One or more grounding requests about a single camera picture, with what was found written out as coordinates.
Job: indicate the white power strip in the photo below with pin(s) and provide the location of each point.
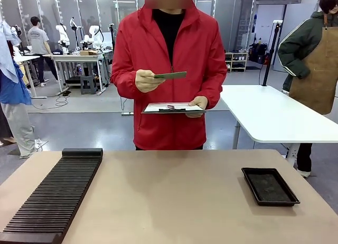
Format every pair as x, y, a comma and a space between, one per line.
127, 113

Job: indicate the person torso red jacket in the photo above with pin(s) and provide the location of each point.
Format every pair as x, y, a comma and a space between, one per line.
171, 127

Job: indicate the black rectangular tray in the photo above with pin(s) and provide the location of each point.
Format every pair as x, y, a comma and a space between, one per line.
269, 187

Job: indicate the person's left forearm red sleeve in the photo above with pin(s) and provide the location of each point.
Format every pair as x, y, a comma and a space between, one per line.
215, 90

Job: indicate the grey background work table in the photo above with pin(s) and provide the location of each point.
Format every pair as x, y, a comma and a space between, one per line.
79, 57

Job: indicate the grey clipboard with paper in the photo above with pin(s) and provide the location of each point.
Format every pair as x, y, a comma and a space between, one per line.
169, 108

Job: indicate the person's right forearm red sleeve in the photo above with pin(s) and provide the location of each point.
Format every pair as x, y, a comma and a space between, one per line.
124, 83

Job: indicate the person in grey t-shirt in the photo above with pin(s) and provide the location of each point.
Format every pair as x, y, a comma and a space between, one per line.
38, 40

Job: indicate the white background desk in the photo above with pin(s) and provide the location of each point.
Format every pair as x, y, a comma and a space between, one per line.
25, 58

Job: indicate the person's left hand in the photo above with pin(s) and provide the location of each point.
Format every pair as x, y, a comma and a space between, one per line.
199, 102

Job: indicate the green PCB board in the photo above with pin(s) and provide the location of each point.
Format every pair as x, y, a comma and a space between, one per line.
171, 75

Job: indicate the wooden shoe shelf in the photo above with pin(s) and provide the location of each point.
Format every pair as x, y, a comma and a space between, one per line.
237, 61

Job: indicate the black slotted PCB rack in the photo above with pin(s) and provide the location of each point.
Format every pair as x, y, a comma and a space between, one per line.
52, 196

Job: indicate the person in blue clothing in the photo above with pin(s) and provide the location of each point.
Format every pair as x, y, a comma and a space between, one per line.
13, 96

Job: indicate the person green jacket brown apron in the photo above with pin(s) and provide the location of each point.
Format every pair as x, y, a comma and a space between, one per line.
314, 64

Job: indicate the grey step stool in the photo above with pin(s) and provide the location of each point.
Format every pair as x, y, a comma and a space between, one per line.
88, 84

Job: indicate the cardboard box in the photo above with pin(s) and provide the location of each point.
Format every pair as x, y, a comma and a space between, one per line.
88, 53

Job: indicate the black camera stand pole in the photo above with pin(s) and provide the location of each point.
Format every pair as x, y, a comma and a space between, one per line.
270, 54

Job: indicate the white side table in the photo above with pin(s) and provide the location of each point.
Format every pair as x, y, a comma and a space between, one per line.
277, 114

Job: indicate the dark cap with print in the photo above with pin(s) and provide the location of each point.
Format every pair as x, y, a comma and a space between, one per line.
57, 52

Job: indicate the person's right hand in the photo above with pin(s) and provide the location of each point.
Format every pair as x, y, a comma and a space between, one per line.
146, 81

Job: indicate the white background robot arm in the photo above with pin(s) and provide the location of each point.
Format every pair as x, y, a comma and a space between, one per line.
95, 36
63, 35

